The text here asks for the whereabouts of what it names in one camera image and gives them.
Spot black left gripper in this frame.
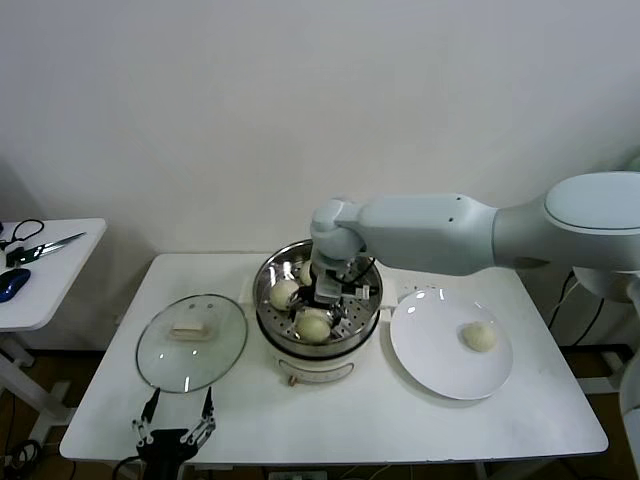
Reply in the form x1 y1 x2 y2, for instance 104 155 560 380
130 387 217 480

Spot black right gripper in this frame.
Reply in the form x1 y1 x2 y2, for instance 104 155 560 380
285 289 351 336

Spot round glass pot lid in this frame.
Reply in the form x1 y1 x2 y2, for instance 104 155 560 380
136 293 250 394

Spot stainless steel steamer basket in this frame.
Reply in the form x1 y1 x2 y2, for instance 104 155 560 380
252 238 385 351

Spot white electric cooker base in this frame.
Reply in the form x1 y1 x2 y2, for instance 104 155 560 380
241 277 400 389

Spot round white plate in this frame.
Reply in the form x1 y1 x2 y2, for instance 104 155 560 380
389 288 515 401

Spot white power strip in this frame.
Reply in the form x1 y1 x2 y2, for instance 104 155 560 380
267 469 334 480

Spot white side table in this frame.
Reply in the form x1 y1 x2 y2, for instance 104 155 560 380
0 217 109 441

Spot blue computer mouse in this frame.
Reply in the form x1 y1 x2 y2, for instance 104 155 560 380
0 267 33 303

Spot white shelf stand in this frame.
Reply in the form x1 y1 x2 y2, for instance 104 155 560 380
558 343 629 397

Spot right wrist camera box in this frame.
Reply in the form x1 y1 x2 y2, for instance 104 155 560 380
314 269 351 304

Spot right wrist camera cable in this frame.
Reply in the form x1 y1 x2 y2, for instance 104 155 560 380
344 257 379 301

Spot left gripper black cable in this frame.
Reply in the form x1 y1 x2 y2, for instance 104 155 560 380
110 453 144 480

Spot black floor cables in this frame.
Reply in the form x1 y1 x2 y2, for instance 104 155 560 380
0 438 46 474

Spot scissors with dark handles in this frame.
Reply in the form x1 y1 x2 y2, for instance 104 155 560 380
5 231 88 267

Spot black cord loop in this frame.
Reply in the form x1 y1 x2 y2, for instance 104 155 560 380
0 219 45 251

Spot thin white cable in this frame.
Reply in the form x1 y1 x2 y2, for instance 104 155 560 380
549 277 585 316

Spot black cable with adapter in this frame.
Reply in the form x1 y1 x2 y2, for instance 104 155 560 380
548 272 609 347

